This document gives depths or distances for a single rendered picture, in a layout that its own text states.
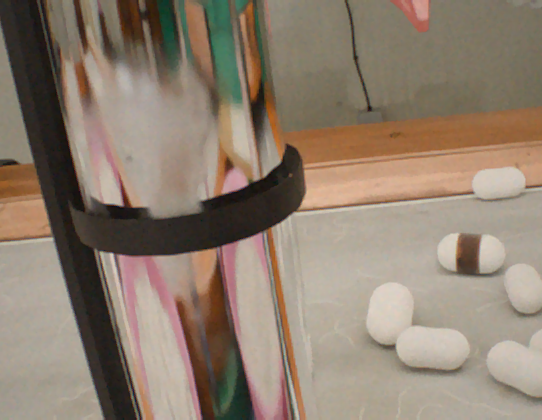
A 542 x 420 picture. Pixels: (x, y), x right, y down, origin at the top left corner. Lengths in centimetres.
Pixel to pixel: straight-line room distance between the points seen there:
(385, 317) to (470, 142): 22
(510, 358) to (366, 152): 25
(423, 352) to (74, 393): 16
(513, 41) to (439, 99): 31
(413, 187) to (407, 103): 199
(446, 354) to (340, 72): 214
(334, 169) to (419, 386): 22
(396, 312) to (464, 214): 15
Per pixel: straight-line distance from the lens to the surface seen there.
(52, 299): 43
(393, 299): 33
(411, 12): 49
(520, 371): 30
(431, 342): 31
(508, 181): 48
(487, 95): 253
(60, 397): 34
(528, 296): 35
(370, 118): 242
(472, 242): 38
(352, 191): 49
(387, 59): 243
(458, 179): 50
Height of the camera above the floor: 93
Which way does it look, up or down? 22 degrees down
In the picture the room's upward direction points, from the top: 8 degrees counter-clockwise
